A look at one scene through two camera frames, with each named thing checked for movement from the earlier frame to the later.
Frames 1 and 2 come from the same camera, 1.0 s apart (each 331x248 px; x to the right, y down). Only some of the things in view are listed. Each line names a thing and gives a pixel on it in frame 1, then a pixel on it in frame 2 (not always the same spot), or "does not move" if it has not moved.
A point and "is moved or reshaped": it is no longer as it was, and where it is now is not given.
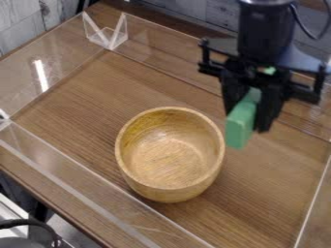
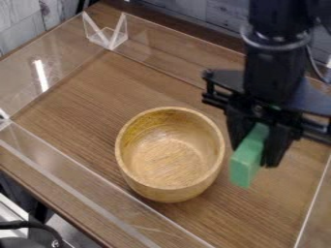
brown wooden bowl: [170, 148] does not move
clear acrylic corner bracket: [109, 38] does not move
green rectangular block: [240, 122] is moved or reshaped
